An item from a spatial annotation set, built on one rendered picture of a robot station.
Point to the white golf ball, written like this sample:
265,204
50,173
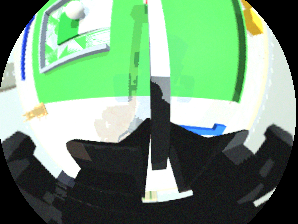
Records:
75,10

